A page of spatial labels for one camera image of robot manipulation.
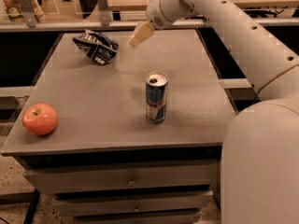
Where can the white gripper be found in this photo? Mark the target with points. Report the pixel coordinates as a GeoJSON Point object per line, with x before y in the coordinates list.
{"type": "Point", "coordinates": [154, 12]}

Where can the blue chip bag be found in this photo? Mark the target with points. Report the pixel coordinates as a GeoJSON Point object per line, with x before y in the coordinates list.
{"type": "Point", "coordinates": [97, 46]}

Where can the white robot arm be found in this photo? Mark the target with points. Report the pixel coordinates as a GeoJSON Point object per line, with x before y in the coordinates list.
{"type": "Point", "coordinates": [260, 151]}

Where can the redbull can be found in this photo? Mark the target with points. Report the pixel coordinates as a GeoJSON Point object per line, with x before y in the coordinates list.
{"type": "Point", "coordinates": [156, 96]}

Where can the colourful snack box background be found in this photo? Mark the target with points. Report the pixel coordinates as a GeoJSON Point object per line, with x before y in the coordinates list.
{"type": "Point", "coordinates": [13, 9]}

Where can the red apple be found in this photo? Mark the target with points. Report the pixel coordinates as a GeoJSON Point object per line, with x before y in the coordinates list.
{"type": "Point", "coordinates": [39, 119]}

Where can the metal rail post left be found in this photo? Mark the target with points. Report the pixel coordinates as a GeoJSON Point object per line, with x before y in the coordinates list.
{"type": "Point", "coordinates": [28, 12]}

